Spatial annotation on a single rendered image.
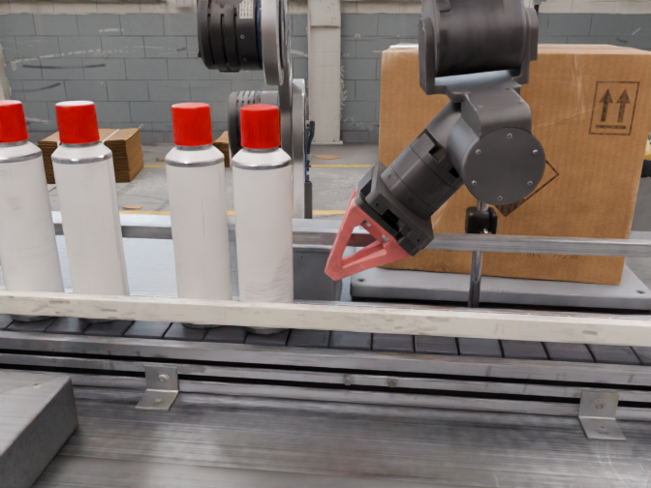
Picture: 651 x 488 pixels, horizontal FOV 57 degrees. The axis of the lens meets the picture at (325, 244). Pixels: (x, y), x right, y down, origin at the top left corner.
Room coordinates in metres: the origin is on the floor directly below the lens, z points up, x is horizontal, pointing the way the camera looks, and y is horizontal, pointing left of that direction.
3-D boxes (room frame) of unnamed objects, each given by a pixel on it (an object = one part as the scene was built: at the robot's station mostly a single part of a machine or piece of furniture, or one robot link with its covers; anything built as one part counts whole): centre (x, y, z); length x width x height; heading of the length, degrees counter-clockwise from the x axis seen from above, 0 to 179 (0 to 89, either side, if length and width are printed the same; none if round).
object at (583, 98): (0.82, -0.23, 0.99); 0.30 x 0.24 x 0.27; 79
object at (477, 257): (0.57, -0.16, 0.91); 0.07 x 0.03 x 0.16; 174
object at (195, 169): (0.53, 0.12, 0.98); 0.05 x 0.05 x 0.20
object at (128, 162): (4.65, 1.80, 0.16); 0.65 x 0.54 x 0.32; 95
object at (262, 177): (0.52, 0.06, 0.98); 0.05 x 0.05 x 0.20
